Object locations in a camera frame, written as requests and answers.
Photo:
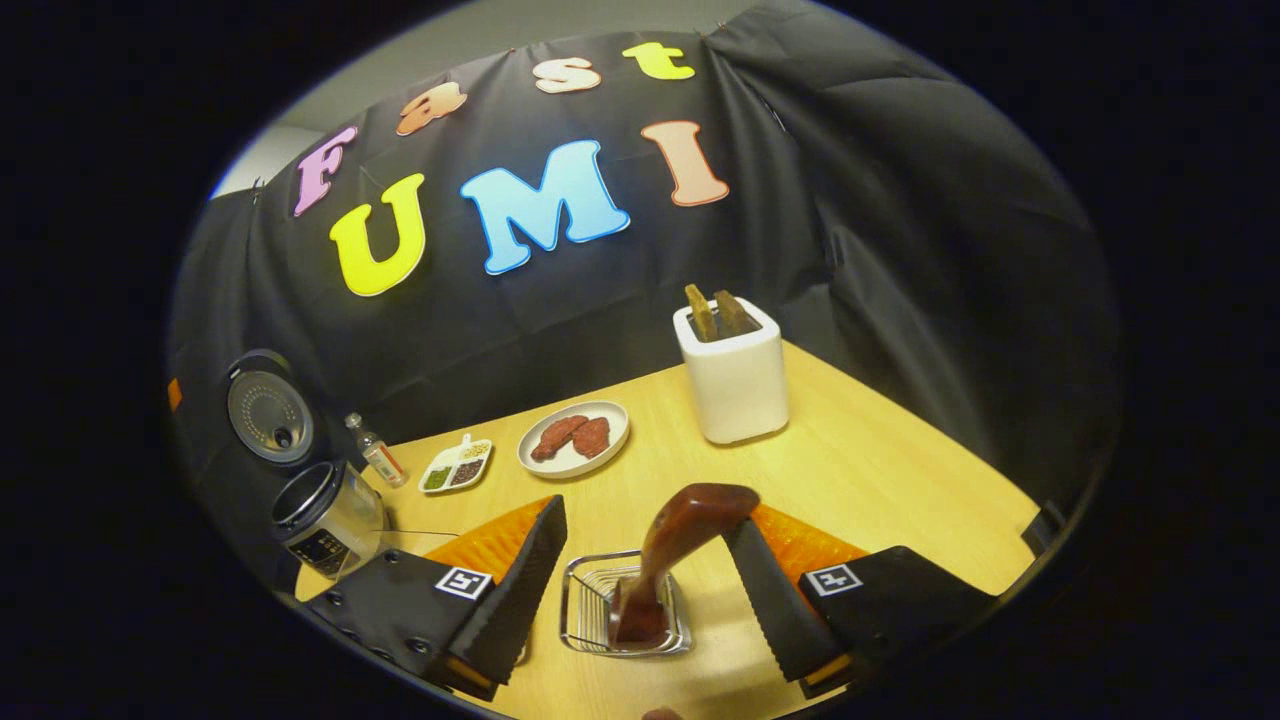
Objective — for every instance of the small clear bottle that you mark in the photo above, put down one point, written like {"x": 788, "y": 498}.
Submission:
{"x": 380, "y": 458}

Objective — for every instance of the black silver rice cooker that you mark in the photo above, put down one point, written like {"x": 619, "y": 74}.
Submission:
{"x": 320, "y": 520}

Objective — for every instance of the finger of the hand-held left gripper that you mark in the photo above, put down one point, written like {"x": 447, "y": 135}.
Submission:
{"x": 175, "y": 394}

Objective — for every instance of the black backdrop cloth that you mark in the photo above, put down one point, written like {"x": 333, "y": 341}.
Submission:
{"x": 900, "y": 250}

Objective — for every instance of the white toaster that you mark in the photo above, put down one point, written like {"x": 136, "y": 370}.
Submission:
{"x": 735, "y": 390}

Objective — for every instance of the red meat piece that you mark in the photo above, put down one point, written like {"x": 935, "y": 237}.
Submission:
{"x": 593, "y": 438}
{"x": 555, "y": 438}

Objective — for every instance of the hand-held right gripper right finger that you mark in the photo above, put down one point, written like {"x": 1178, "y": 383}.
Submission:
{"x": 780, "y": 610}

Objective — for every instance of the white divided bean dish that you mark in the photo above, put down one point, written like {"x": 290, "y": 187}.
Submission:
{"x": 455, "y": 468}

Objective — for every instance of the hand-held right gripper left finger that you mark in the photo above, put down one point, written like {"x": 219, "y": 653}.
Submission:
{"x": 520, "y": 590}

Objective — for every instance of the round white plate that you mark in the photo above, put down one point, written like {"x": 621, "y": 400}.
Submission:
{"x": 560, "y": 468}

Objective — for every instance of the dark wooden spoon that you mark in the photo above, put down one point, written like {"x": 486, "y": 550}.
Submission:
{"x": 690, "y": 520}

